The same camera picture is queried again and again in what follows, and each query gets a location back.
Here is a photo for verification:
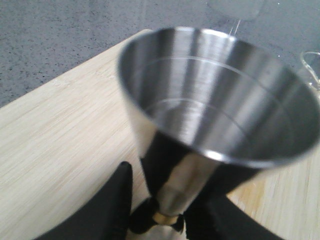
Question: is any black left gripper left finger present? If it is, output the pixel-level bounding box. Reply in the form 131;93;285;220
37;161;133;240

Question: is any steel double-cone jigger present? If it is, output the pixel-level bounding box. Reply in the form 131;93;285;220
117;27;320;235

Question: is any clear glass beaker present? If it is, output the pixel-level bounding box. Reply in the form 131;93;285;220
299;50;320;92

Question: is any light wooden cutting board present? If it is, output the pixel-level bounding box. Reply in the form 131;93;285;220
0;31;320;240

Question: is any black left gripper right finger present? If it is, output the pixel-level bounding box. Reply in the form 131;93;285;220
185;195;282;240

